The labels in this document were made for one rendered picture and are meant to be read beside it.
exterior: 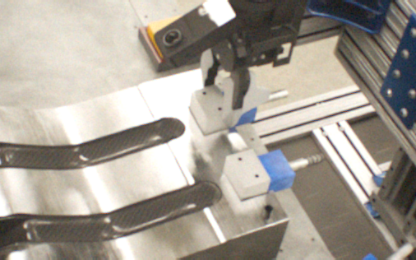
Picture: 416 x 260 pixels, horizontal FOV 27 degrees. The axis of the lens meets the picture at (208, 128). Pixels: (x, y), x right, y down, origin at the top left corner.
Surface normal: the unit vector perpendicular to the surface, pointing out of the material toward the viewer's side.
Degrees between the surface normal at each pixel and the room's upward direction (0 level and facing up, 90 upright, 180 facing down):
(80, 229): 26
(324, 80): 0
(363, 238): 0
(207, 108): 2
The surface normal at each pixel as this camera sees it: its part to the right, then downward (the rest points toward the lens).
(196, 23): -0.35, -0.44
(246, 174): 0.12, -0.64
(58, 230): 0.53, -0.67
